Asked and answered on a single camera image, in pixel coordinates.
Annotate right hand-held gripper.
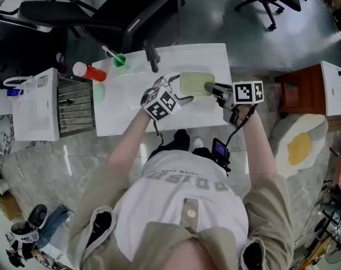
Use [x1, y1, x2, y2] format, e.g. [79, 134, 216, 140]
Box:
[204, 80, 265, 128]

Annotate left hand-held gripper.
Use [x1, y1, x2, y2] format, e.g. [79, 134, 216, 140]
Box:
[140, 71, 195, 122]

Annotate pale green plastic tray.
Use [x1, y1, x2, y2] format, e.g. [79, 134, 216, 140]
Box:
[179, 71, 216, 97]

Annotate person's right forearm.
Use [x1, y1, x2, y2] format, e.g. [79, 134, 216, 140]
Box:
[237, 104, 278, 198]

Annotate person's left forearm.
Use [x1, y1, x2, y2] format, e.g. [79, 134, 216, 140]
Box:
[106, 109, 154, 181]

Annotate pale green oval object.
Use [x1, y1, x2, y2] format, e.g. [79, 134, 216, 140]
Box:
[92, 82, 106, 104]

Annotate black sink faucet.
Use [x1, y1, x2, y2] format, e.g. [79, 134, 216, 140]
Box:
[143, 39, 161, 73]

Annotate person's black trousers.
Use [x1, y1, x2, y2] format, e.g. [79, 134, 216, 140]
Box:
[147, 128, 213, 163]

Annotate black device blue screen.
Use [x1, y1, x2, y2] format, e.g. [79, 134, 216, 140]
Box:
[211, 137, 232, 177]

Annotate large white sink basin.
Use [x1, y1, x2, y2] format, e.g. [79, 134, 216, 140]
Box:
[90, 43, 233, 137]

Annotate green cup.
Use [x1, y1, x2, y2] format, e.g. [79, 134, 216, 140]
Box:
[113, 53, 129, 69]

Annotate wooden cabinet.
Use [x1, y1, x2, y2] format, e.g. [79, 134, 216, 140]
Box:
[274, 63, 328, 115]

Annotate red bottle white cap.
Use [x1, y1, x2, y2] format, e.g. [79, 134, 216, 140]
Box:
[72, 61, 107, 83]

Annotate fried egg cushion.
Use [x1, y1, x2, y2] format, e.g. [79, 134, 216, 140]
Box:
[269, 112, 329, 179]

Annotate metal rack stand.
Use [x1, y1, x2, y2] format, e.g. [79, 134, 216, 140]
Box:
[57, 75, 97, 138]

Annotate white cabinet sink basin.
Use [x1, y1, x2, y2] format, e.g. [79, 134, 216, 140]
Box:
[320, 60, 341, 117]

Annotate person's white shirt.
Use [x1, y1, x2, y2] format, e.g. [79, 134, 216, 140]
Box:
[113, 150, 250, 262]

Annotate large black office chair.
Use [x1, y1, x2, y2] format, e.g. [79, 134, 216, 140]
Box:
[0, 0, 189, 55]

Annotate small white sink basin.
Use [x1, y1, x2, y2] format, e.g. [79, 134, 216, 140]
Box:
[11, 67, 60, 142]

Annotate person's khaki jacket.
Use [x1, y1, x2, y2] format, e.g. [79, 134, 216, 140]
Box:
[67, 161, 295, 270]

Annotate marble pattern slab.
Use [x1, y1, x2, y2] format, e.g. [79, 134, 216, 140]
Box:
[0, 115, 17, 155]

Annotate black white headset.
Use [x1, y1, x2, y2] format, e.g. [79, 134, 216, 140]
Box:
[6, 204, 48, 260]

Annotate cardboard box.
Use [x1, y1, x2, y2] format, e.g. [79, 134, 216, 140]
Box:
[0, 192, 22, 222]

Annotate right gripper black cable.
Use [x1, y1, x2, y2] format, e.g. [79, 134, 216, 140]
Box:
[224, 105, 257, 152]

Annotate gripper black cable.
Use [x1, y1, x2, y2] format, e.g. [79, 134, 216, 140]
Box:
[224, 105, 257, 152]
[152, 119, 165, 147]

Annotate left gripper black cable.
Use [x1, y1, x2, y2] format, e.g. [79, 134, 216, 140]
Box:
[152, 119, 165, 147]

